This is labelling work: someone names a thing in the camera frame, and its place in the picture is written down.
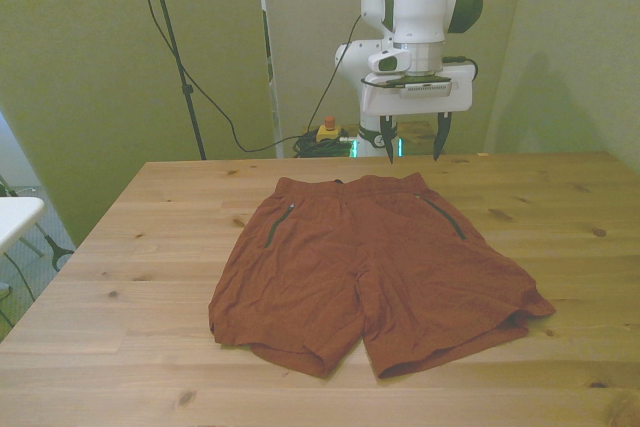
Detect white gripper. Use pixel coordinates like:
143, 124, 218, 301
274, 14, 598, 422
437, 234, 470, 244
360, 61, 475, 165

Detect rust red shorts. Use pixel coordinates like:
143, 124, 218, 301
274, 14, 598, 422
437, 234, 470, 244
207, 172, 557, 380

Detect yellow emergency stop button box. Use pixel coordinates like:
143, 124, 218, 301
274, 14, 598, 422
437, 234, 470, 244
315, 116, 347, 145

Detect white vertical panel strip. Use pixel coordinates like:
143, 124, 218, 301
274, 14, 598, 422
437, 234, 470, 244
255, 0, 284, 159

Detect white folding table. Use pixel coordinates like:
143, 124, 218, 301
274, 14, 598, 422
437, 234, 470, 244
0, 195, 48, 259

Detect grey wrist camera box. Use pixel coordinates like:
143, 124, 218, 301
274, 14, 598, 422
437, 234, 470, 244
398, 74, 455, 99

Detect black coiled cable bundle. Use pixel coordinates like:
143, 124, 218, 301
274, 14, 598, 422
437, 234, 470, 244
291, 130, 357, 160

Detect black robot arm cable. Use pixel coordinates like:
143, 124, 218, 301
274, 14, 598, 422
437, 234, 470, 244
305, 0, 396, 134

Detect black camera stand cable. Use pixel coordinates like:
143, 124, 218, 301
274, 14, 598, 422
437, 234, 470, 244
127, 0, 303, 155

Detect black camera stand pole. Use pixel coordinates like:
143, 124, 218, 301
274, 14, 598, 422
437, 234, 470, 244
127, 0, 208, 161

